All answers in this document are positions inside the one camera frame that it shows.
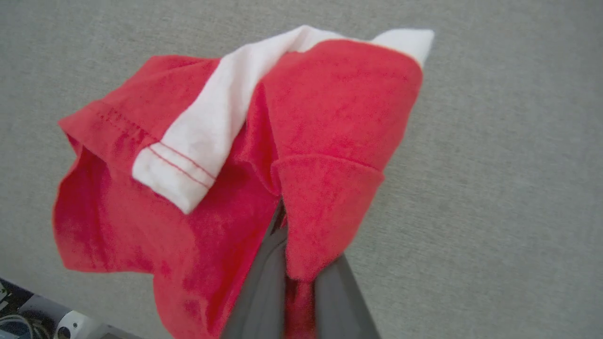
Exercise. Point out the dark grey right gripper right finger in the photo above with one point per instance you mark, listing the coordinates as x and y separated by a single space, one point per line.
341 306

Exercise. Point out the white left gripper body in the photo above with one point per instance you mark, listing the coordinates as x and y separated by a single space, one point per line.
70 325

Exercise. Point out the red and white garment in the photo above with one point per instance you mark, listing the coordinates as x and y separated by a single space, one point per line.
330 103

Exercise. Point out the grey fabric sofa cushion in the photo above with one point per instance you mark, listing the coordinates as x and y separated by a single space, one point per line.
494 188

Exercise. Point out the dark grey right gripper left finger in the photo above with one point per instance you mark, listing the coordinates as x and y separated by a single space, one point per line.
264 292

